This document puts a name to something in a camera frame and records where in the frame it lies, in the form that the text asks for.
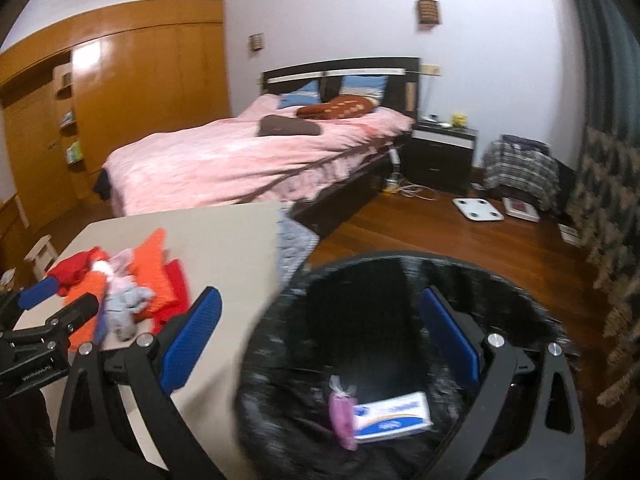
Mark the white flat book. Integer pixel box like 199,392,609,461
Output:
556,222,583,248

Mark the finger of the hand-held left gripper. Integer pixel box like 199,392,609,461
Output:
0,292,99,352
0,278,62,333

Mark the white bathroom scale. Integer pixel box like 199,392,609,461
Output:
452,197,505,222

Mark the white blue flat box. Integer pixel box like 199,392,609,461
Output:
350,392,435,443

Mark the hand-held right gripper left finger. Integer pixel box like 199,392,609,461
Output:
54,286,236,480

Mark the blue pillow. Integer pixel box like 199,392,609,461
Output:
276,80,321,110
341,75,390,106

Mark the dark wooden bed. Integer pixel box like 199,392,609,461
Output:
92,56,421,241

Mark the dark cloth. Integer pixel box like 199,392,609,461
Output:
92,167,113,201

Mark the dark nightstand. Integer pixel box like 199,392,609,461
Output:
404,121,479,196

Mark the white wooden stool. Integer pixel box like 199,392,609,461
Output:
23,234,56,281

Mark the wooden wardrobe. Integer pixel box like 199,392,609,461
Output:
0,0,231,231

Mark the pink blanket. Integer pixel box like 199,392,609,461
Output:
105,92,416,216

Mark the brown cushion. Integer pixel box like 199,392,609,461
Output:
256,114,323,137

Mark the red-brown dotted cushion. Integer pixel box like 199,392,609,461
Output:
296,94,379,120

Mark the red white flat box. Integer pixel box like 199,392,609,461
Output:
502,196,542,223

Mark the grey patterned curtain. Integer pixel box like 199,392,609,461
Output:
560,0,640,446

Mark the grey cloth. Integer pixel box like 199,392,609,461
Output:
277,215,321,291

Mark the trash bin with black bag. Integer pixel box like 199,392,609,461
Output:
235,255,581,480

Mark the plaid checked bag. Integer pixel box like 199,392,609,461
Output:
482,135,561,211

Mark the pink plastic wrapper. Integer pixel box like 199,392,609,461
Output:
327,375,358,451

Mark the pile of red orange clothes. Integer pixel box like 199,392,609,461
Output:
64,228,182,353

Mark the white power strip with cables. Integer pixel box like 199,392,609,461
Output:
382,145,441,201

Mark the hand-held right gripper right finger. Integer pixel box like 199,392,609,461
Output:
419,287,586,480

